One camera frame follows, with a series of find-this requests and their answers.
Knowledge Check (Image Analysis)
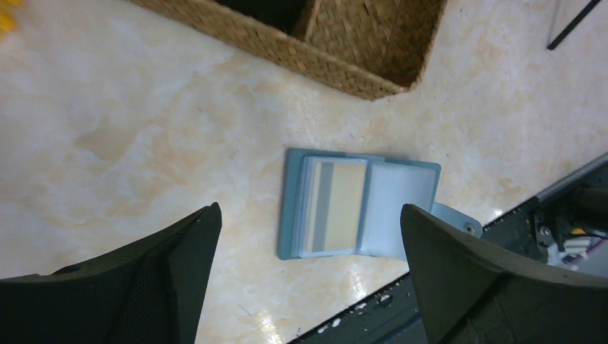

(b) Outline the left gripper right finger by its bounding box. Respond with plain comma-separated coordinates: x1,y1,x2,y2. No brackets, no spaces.
401,204,607,343

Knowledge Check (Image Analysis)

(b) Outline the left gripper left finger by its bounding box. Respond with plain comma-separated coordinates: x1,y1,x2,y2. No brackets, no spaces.
1,204,222,343

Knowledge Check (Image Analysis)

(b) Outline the blue card holder wallet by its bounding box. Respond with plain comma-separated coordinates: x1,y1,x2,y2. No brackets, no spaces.
277,148,483,261

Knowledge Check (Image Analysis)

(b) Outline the gold credit card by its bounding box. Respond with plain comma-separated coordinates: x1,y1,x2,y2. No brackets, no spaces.
302,158,367,256

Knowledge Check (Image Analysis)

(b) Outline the woven brown divided tray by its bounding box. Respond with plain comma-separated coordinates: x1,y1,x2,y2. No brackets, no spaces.
139,1,446,100

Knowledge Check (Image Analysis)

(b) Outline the orange cylinder block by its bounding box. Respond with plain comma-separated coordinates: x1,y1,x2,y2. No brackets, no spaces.
0,0,23,39

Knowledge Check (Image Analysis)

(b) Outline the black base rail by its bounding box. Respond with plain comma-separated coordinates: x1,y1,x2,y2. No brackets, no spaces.
298,156,607,343

